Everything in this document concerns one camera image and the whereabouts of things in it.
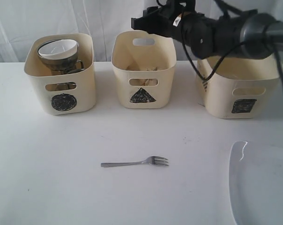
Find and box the stainless steel bowl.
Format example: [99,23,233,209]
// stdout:
[37,39,79,71]

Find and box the cream bin with square mark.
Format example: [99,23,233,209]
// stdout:
[195,55,279,119]

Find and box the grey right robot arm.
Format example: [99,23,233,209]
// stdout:
[131,0,283,60]

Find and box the large white plate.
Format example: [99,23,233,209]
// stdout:
[229,141,283,225]

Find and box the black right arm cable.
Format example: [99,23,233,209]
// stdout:
[155,0,283,108]

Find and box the steel mug with handle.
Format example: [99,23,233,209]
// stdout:
[51,60,84,75]

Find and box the white ceramic bowl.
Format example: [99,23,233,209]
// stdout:
[38,39,78,60]

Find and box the steel fork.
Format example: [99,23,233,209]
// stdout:
[100,156,169,168]

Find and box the cream bin with triangle mark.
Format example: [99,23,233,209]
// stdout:
[112,30,177,109]

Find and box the cream bin with circle mark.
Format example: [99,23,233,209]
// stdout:
[24,33,96,115]

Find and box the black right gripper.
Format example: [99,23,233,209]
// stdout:
[131,0,198,40]

